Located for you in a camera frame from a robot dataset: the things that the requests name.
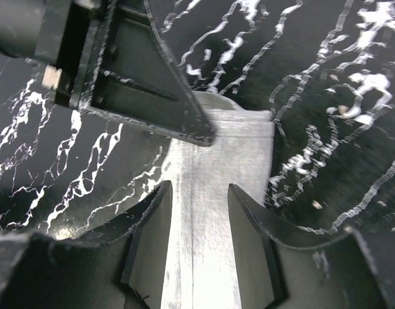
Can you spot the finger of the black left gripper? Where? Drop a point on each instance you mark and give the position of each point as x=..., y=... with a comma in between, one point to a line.
x=127, y=74

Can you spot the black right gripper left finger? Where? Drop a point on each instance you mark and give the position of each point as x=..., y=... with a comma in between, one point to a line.
x=120, y=264

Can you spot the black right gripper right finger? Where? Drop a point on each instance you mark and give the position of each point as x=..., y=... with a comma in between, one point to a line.
x=282, y=266

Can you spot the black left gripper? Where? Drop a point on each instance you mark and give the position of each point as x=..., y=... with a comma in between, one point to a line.
x=54, y=36

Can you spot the grey cloth napkin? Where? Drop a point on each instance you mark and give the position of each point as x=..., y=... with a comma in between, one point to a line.
x=200, y=271

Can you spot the black marbled table mat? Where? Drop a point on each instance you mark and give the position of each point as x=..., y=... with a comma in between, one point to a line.
x=325, y=69

